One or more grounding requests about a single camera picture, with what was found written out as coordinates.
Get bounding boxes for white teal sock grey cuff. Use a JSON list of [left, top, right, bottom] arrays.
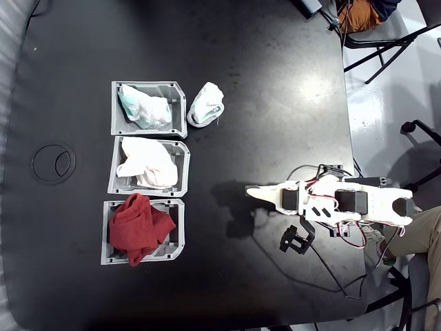
[[186, 81, 225, 129]]

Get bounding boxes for grey plastic container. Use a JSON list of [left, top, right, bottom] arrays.
[[100, 198, 186, 266], [110, 81, 188, 139], [107, 135, 192, 198]]

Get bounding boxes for pale pink sock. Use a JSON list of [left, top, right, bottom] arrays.
[[116, 137, 179, 190]]

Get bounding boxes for red sock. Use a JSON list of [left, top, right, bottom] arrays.
[[108, 192, 177, 268]]

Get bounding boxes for person's shoe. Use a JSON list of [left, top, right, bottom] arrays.
[[361, 225, 397, 272]]

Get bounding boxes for person's leg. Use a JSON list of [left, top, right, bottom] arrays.
[[380, 205, 441, 331]]

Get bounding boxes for black chair with grey seat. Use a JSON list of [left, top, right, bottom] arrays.
[[365, 253, 441, 331]]

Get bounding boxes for black office chair base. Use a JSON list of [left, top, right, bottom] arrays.
[[399, 119, 441, 196]]

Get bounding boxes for grey power adapter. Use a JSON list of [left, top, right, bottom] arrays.
[[296, 0, 323, 19]]

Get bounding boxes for black folding chair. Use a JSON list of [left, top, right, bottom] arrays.
[[342, 0, 441, 86]]

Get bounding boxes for orange cloth bundle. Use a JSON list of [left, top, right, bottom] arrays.
[[337, 0, 383, 34]]

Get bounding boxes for red white servo cable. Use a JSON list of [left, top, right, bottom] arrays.
[[303, 178, 323, 194]]

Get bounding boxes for black camera box with bracket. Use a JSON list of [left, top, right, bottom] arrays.
[[279, 215, 316, 254]]

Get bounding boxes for black camera cable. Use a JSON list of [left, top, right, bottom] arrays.
[[306, 237, 400, 300]]

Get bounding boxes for round black cable grommet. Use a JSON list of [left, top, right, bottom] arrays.
[[32, 143, 76, 186]]

